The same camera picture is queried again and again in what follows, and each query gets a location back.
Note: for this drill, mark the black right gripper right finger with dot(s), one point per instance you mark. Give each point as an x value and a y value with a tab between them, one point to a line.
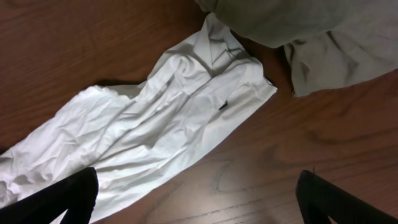
321	202

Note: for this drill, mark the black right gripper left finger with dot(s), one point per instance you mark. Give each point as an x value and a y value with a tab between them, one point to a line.
73	197

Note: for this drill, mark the white t-shirt with black print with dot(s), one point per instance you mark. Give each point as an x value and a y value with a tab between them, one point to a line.
138	137

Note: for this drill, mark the grey garment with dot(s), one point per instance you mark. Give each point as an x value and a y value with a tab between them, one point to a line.
328	44

